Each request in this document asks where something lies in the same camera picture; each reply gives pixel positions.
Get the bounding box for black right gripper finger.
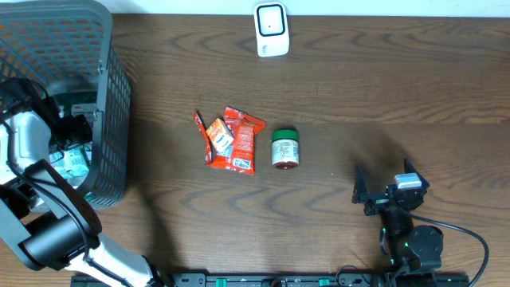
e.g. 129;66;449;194
403;158;430;188
351;166;370;203

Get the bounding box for green 3M package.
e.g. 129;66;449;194
49;91;97;188

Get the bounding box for green lid jar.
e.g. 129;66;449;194
271;129;300;170

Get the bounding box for red snack packet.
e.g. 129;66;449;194
193;107;266;175

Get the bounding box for small orange box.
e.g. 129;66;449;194
206;118;234;152

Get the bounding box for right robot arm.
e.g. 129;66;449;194
352;159;443;286

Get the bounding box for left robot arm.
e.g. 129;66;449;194
1;77;174;286

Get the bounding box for white barcode scanner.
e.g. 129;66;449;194
253;2;290;57

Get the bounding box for grey plastic mesh basket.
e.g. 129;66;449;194
1;1;131;210

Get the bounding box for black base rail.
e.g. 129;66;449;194
70;272;471;287

